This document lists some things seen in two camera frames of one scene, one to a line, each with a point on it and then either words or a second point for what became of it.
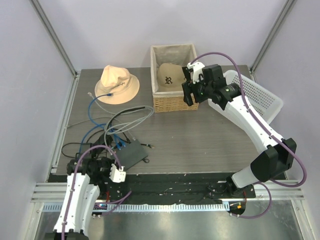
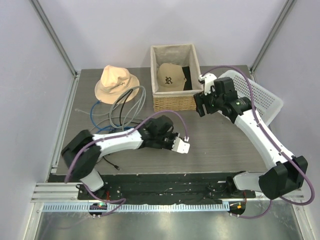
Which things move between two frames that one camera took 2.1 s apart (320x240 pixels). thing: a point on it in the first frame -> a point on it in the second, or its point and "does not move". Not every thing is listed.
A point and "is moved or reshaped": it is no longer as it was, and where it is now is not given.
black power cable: (112, 117) is moved or reshaped
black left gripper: (110, 161) -> (173, 135)
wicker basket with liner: (182, 55) does not move
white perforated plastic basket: (267, 103) does not move
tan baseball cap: (170, 77) does not move
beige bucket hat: (124, 86) does not move
